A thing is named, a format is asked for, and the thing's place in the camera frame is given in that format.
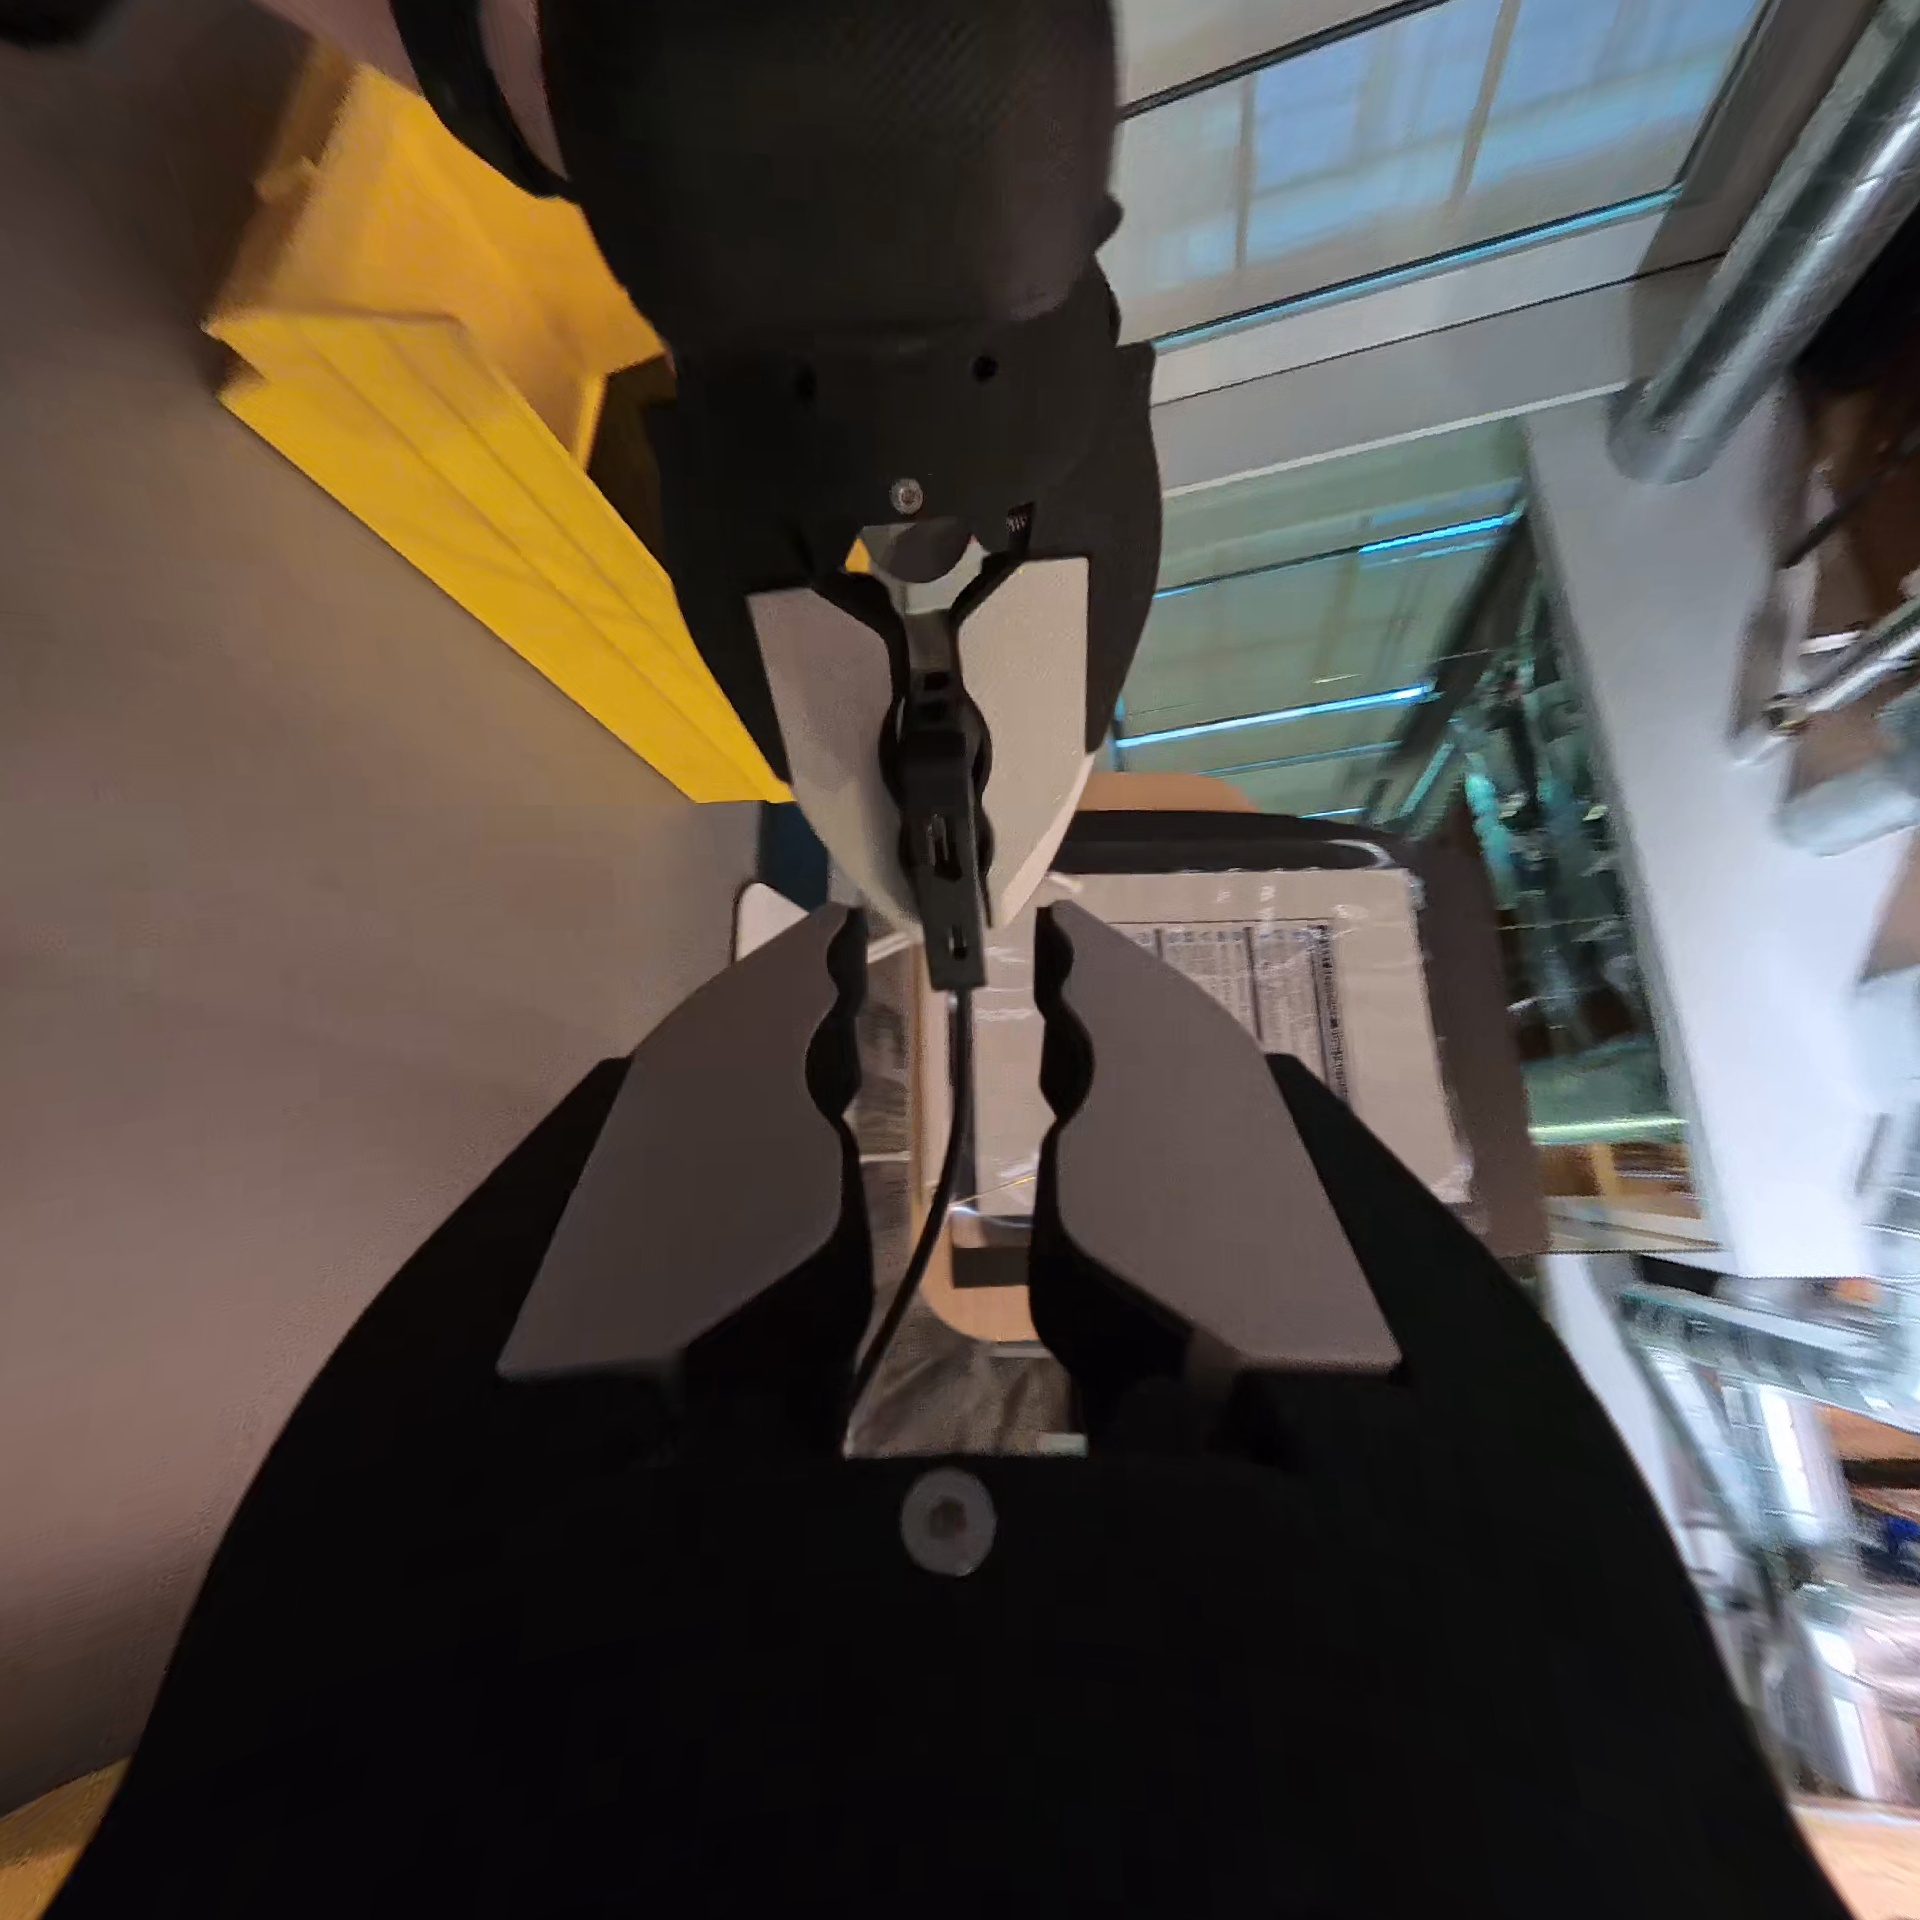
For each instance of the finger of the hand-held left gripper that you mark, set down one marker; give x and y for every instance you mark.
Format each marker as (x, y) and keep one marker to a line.
(1036, 704)
(825, 720)

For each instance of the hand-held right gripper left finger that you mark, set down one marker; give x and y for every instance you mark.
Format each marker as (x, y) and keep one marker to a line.
(690, 1184)

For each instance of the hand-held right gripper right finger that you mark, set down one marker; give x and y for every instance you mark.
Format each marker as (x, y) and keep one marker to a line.
(1213, 1201)

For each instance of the small black hdmi adapter box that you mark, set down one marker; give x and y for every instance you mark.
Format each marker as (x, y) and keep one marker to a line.
(938, 839)

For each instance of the yellow plastic bin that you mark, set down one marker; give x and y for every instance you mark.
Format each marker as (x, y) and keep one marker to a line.
(451, 451)
(43, 1861)

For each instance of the laminated instruction sheet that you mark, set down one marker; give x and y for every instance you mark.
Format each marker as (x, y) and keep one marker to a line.
(1349, 1051)

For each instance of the wooden document stand white base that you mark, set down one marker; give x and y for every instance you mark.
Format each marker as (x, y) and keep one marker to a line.
(973, 1302)

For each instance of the large window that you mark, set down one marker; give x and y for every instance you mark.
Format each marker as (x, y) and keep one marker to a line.
(1349, 120)

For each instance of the silver ventilation ducts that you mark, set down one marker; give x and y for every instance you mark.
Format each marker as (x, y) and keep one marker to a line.
(1755, 254)

